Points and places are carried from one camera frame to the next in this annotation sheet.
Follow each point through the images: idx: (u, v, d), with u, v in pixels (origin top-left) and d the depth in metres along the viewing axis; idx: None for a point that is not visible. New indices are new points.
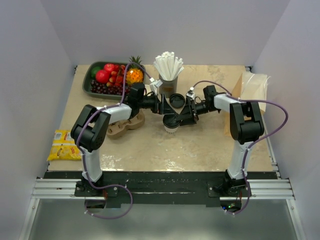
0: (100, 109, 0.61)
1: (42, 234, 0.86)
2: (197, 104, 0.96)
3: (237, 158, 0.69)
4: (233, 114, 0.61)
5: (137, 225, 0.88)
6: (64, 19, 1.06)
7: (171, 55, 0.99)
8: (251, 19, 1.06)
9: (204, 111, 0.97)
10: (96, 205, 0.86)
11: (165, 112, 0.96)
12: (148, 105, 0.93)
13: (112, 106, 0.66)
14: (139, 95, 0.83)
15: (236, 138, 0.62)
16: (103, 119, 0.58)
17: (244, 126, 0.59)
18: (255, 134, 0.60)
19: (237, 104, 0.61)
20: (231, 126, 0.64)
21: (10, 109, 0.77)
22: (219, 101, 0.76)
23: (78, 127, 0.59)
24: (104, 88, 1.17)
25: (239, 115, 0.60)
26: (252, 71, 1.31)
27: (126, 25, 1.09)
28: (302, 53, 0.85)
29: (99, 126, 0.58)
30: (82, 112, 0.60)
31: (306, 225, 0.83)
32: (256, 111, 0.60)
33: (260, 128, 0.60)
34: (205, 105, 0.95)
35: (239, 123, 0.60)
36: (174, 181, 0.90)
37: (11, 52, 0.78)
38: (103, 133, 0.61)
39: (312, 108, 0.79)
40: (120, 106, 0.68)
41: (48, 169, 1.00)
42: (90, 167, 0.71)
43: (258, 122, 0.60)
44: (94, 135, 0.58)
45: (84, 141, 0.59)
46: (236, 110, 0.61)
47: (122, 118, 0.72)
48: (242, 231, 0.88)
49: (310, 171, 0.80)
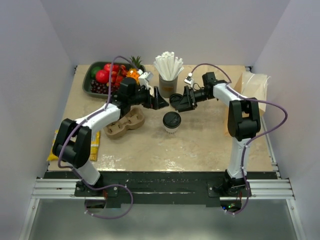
0: (80, 123, 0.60)
1: (42, 234, 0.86)
2: (196, 92, 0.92)
3: (235, 156, 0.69)
4: (231, 112, 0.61)
5: (137, 225, 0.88)
6: (63, 18, 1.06)
7: (171, 55, 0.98)
8: (251, 19, 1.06)
9: (203, 99, 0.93)
10: (96, 205, 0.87)
11: (159, 106, 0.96)
12: (140, 100, 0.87)
13: (93, 114, 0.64)
14: (129, 91, 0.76)
15: (233, 134, 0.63)
16: (82, 136, 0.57)
17: (242, 125, 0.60)
18: (251, 131, 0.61)
19: (237, 103, 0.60)
20: (229, 121, 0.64)
21: (10, 109, 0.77)
22: (218, 92, 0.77)
23: (59, 145, 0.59)
24: (104, 88, 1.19)
25: (238, 114, 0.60)
26: (252, 71, 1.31)
27: (126, 25, 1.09)
28: (302, 53, 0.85)
29: (79, 143, 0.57)
30: (61, 128, 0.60)
31: (306, 225, 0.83)
32: (255, 109, 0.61)
33: (257, 126, 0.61)
34: (203, 92, 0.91)
35: (237, 122, 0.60)
36: (174, 181, 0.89)
37: (11, 52, 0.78)
38: (87, 148, 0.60)
39: (312, 108, 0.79)
40: (104, 112, 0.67)
41: (48, 169, 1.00)
42: (84, 174, 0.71)
43: (256, 121, 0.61)
44: (76, 153, 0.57)
45: (67, 158, 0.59)
46: (235, 108, 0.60)
47: (110, 120, 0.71)
48: (242, 231, 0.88)
49: (310, 171, 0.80)
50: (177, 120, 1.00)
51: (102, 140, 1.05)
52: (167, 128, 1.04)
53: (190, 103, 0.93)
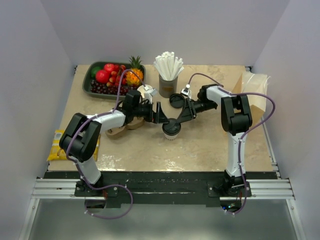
0: (91, 118, 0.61)
1: (42, 233, 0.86)
2: (195, 103, 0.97)
3: (231, 151, 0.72)
4: (223, 108, 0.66)
5: (137, 225, 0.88)
6: (63, 18, 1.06)
7: (171, 55, 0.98)
8: (251, 19, 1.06)
9: (203, 109, 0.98)
10: (96, 205, 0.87)
11: (160, 121, 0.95)
12: (143, 113, 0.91)
13: (104, 114, 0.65)
14: (134, 101, 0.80)
15: (227, 129, 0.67)
16: (93, 129, 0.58)
17: (234, 119, 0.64)
18: (244, 124, 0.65)
19: (228, 99, 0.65)
20: (222, 118, 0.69)
21: (10, 109, 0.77)
22: (211, 93, 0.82)
23: (67, 137, 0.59)
24: (104, 88, 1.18)
25: (229, 109, 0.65)
26: (252, 71, 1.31)
27: (126, 25, 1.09)
28: (302, 53, 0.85)
29: (88, 136, 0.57)
30: (72, 122, 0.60)
31: (306, 225, 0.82)
32: (245, 103, 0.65)
33: (249, 120, 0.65)
34: (202, 103, 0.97)
35: (229, 116, 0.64)
36: (174, 181, 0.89)
37: (11, 52, 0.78)
38: (94, 144, 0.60)
39: (313, 108, 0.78)
40: (112, 114, 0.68)
41: (48, 169, 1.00)
42: (87, 171, 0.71)
43: (247, 114, 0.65)
44: (83, 145, 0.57)
45: (74, 151, 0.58)
46: (227, 104, 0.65)
47: (114, 125, 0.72)
48: (242, 231, 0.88)
49: (310, 171, 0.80)
50: (177, 127, 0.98)
51: (102, 141, 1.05)
52: (165, 134, 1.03)
53: (192, 114, 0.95)
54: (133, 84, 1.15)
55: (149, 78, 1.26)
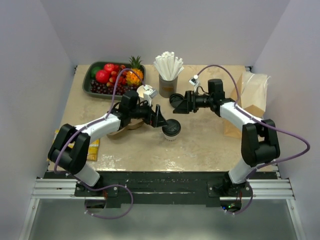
0: (80, 130, 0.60)
1: (42, 233, 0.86)
2: (198, 97, 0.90)
3: (241, 171, 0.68)
4: (247, 137, 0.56)
5: (137, 225, 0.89)
6: (63, 18, 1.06)
7: (171, 55, 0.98)
8: (251, 19, 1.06)
9: (204, 105, 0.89)
10: (96, 205, 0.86)
11: (158, 125, 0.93)
12: (141, 115, 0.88)
13: (94, 122, 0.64)
14: (131, 104, 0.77)
15: (247, 160, 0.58)
16: (81, 142, 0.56)
17: (259, 151, 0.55)
18: (270, 157, 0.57)
19: (252, 127, 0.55)
20: (242, 147, 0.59)
21: (11, 109, 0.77)
22: (226, 112, 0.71)
23: (56, 149, 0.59)
24: (104, 88, 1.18)
25: (254, 140, 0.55)
26: (252, 71, 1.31)
27: (126, 25, 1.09)
28: (302, 53, 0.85)
29: (76, 150, 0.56)
30: (60, 133, 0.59)
31: (306, 225, 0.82)
32: (272, 134, 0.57)
33: (275, 151, 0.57)
34: (205, 98, 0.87)
35: (253, 148, 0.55)
36: (174, 181, 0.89)
37: (11, 52, 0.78)
38: (84, 156, 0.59)
39: (313, 109, 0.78)
40: (105, 120, 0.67)
41: (48, 169, 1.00)
42: (83, 175, 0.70)
43: (274, 145, 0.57)
44: (72, 159, 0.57)
45: (63, 164, 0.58)
46: (251, 133, 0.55)
47: (109, 130, 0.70)
48: (242, 231, 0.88)
49: (310, 171, 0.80)
50: (176, 129, 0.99)
51: (102, 141, 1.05)
52: (165, 135, 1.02)
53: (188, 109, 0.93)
54: (133, 84, 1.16)
55: (149, 78, 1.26)
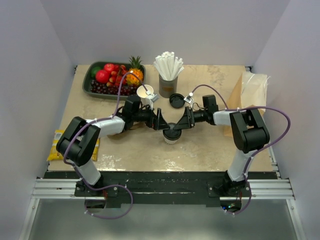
0: (90, 122, 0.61)
1: (42, 233, 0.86)
2: (195, 112, 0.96)
3: (239, 165, 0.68)
4: (234, 123, 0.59)
5: (137, 225, 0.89)
6: (63, 18, 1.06)
7: (171, 55, 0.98)
8: (251, 19, 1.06)
9: (201, 119, 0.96)
10: (96, 205, 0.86)
11: (159, 127, 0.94)
12: (143, 118, 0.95)
13: (103, 118, 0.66)
14: (134, 108, 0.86)
15: (241, 148, 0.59)
16: (92, 133, 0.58)
17: (248, 135, 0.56)
18: (261, 141, 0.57)
19: (238, 113, 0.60)
20: (236, 137, 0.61)
21: (11, 109, 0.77)
22: (218, 118, 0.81)
23: (65, 140, 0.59)
24: (104, 88, 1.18)
25: (240, 124, 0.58)
26: (252, 71, 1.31)
27: (126, 25, 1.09)
28: (302, 53, 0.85)
29: (86, 140, 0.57)
30: (71, 125, 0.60)
31: (306, 225, 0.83)
32: (258, 117, 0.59)
33: (265, 135, 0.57)
34: (202, 113, 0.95)
35: (242, 132, 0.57)
36: (174, 181, 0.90)
37: (10, 51, 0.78)
38: (92, 148, 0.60)
39: (314, 108, 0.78)
40: (112, 119, 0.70)
41: (48, 169, 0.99)
42: (86, 173, 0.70)
43: (262, 128, 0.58)
44: (81, 149, 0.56)
45: (71, 155, 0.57)
46: (237, 118, 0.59)
47: (114, 130, 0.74)
48: (242, 230, 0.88)
49: (310, 171, 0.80)
50: (177, 133, 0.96)
51: (102, 141, 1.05)
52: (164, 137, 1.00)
53: (189, 123, 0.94)
54: (133, 84, 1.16)
55: (149, 77, 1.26)
